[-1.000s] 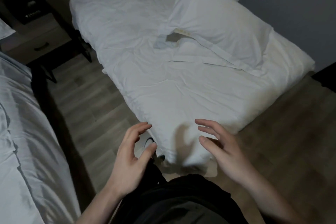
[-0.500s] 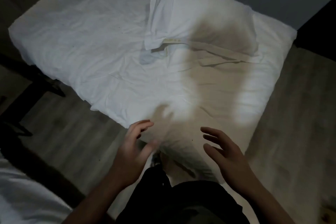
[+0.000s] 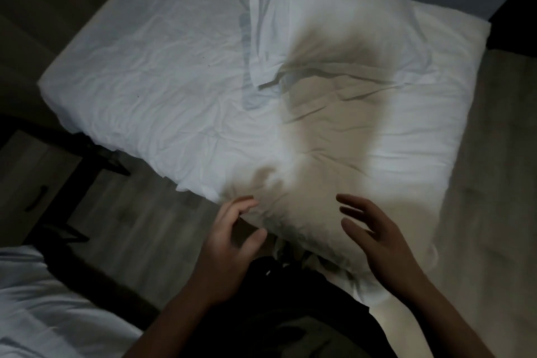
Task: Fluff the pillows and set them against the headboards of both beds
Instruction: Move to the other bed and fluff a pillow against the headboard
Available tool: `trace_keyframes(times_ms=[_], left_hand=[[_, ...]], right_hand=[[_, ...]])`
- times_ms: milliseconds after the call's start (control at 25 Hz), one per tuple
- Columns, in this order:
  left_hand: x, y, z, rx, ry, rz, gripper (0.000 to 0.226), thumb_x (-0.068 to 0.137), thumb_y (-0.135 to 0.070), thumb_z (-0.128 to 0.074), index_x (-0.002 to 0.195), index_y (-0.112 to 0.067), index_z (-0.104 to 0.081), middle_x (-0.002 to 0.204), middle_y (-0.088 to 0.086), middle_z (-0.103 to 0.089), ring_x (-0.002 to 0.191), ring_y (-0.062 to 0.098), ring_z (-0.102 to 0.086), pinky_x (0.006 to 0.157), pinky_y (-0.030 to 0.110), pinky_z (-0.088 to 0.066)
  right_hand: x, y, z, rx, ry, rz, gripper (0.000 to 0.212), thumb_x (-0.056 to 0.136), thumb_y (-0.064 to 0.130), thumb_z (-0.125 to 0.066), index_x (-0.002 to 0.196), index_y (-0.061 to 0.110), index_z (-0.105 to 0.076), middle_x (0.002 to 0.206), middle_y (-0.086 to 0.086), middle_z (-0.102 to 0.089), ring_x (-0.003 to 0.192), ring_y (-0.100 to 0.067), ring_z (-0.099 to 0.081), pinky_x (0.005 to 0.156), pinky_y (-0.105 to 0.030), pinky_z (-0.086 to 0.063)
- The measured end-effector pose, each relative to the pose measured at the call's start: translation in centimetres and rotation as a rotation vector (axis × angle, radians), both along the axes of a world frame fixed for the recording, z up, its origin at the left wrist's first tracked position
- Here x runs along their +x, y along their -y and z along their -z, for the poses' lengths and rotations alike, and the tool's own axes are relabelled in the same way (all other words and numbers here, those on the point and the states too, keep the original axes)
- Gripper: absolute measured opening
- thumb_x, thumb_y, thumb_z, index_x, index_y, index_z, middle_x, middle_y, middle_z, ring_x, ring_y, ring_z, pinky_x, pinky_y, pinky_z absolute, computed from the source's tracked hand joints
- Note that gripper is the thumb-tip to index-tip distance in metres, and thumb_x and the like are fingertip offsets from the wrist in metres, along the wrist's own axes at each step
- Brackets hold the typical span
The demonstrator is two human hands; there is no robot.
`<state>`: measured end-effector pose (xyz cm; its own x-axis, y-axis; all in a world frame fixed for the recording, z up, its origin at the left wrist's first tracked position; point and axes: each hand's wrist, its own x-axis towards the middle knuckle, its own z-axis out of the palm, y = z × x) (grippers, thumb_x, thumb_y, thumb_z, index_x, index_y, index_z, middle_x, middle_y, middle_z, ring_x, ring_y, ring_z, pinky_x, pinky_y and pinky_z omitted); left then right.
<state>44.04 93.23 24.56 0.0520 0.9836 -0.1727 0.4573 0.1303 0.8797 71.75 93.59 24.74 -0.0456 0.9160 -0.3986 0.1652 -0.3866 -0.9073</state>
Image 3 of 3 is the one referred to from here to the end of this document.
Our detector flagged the person's left hand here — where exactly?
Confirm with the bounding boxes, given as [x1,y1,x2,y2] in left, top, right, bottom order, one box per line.
[190,195,269,307]

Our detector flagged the person's right hand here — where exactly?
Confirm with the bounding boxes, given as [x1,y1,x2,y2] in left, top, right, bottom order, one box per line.
[335,193,430,309]

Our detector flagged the white pillow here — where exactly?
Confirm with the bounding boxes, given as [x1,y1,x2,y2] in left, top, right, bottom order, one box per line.
[245,0,433,90]
[222,72,441,287]

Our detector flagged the white neighbouring bed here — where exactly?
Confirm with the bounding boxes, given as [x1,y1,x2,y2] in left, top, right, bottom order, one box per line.
[36,0,492,308]

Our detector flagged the person's black trousers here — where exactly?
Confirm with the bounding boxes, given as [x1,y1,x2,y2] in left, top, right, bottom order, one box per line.
[180,255,397,358]

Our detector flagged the person's grey shirt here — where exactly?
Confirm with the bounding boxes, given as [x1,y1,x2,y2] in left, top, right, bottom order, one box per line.
[268,318,343,358]

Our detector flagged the white wrinkled duvet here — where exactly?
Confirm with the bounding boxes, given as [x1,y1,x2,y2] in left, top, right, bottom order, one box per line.
[0,246,143,358]

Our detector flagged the wooden nightstand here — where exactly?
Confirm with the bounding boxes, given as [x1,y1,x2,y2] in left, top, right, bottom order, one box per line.
[0,112,131,247]

